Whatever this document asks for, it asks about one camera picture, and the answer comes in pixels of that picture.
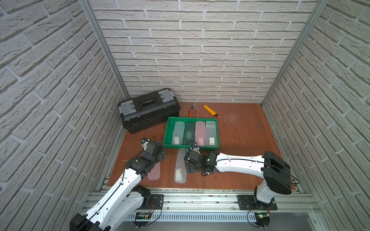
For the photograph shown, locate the clear pencil case with label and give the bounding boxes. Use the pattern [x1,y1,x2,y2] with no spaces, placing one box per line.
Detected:
[174,148,187,183]

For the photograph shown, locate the pink frosted pencil case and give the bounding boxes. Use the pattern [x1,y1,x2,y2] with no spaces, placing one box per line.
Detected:
[147,162,161,181]

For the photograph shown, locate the grey frosted rectangular pencil case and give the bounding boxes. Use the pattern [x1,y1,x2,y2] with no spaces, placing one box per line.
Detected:
[206,121,217,147]

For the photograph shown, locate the pink pencil case with label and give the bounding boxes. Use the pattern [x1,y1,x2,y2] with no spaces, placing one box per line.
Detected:
[195,121,206,146]

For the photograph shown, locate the green plastic storage tray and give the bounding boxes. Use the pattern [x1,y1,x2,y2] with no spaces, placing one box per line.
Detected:
[163,117,220,150]

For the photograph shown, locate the clear frosted pencil case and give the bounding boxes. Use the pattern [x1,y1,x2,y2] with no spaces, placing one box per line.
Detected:
[172,121,185,145]

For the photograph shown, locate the dark green labelled pencil case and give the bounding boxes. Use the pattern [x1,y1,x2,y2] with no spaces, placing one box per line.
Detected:
[183,122,196,145]

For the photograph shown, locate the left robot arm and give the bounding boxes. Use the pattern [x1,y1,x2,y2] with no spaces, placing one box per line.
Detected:
[69,138,167,231]

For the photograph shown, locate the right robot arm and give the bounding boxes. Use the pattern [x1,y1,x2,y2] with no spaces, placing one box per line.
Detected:
[184,150,292,209]

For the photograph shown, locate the black plastic toolbox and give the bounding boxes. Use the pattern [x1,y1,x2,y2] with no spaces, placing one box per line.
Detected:
[119,88,181,134]

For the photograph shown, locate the yellow utility knife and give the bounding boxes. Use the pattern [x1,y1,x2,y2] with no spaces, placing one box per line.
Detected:
[203,105,218,117]

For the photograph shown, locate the left controller board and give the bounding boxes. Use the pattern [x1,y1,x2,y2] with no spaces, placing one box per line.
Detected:
[134,212,152,228]

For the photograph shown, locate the controller board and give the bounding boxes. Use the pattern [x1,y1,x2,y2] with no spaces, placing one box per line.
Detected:
[255,213,270,228]
[134,212,152,228]

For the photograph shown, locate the right controller board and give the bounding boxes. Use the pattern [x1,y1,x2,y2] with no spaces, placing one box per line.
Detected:
[255,213,270,228]

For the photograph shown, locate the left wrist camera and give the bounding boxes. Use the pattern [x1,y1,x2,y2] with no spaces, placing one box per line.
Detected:
[141,138,149,148]

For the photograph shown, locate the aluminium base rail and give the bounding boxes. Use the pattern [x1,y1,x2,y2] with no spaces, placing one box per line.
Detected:
[150,188,320,213]

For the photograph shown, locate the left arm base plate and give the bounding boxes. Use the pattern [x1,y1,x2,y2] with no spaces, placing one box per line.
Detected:
[137,194,164,210]

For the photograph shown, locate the orange handled pliers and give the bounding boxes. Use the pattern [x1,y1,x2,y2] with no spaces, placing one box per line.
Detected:
[188,103,197,117]

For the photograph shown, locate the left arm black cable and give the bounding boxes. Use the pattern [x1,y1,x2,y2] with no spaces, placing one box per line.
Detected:
[75,137,157,231]

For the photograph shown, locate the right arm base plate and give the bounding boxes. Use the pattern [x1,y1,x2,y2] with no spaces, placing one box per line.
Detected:
[237,195,278,211]

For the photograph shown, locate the left corner aluminium post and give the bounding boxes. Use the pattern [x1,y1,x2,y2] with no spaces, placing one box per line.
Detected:
[80,0,131,100]

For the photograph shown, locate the corner aluminium post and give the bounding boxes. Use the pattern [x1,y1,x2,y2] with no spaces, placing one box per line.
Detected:
[261,0,329,107]
[80,0,131,100]

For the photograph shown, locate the right corner aluminium post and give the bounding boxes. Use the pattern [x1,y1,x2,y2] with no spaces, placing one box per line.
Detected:
[261,0,329,107]

